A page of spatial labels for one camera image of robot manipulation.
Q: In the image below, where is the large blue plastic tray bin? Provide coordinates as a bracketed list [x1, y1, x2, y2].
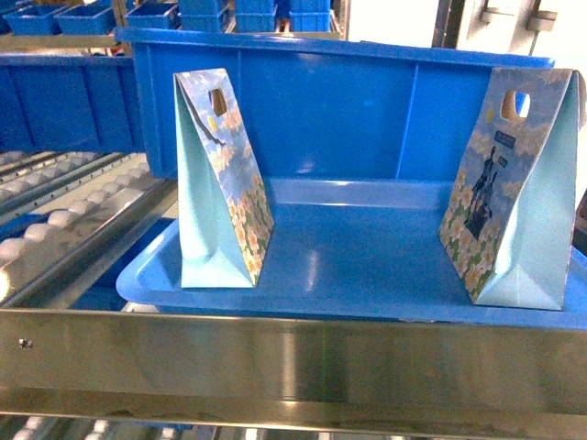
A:
[116, 27, 586, 330]

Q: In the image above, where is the white roller conveyor track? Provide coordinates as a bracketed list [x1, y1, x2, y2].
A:
[1, 159, 177, 309]

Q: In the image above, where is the stainless steel front rail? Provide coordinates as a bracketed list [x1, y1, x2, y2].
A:
[1, 310, 586, 439]

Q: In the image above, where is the blue bin at left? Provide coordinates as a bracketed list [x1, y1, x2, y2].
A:
[1, 54, 145, 153]

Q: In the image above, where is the flower gift bag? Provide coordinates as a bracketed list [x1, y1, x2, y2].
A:
[173, 68, 274, 288]
[438, 68, 586, 311]

